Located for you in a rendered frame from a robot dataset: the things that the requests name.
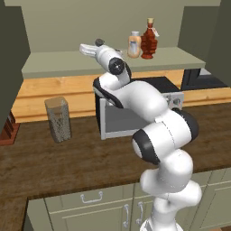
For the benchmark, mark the glass jar with wooden lid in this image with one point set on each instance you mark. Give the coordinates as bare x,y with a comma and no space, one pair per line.
58,120

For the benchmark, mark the red-brown knife block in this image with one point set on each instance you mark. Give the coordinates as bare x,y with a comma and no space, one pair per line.
7,132

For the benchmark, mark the beige condiment bottle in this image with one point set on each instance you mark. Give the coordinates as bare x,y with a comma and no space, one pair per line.
134,45

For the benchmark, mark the red-brown ridged bottle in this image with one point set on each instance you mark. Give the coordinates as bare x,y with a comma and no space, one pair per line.
149,42

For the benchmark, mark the dark green cabinet door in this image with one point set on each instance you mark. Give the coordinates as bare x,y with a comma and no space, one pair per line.
12,60
210,33

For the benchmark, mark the olive green wall cabinet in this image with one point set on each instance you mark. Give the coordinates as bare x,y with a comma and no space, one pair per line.
75,27

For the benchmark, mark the pale green drawer front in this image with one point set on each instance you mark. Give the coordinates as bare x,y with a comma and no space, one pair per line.
69,200

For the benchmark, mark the silver black toaster oven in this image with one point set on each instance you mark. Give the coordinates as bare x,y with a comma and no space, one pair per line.
120,123

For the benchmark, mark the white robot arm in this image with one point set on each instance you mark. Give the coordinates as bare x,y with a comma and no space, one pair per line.
168,132

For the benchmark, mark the black appliance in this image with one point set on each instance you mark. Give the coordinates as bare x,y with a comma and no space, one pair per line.
201,79

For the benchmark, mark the grey shaker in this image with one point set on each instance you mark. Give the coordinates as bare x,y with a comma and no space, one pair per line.
99,41

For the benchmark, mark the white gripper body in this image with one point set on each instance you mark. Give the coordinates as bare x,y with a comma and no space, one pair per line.
88,50

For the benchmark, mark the pale green cupboard door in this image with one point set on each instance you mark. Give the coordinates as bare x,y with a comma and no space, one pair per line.
215,207
145,210
90,221

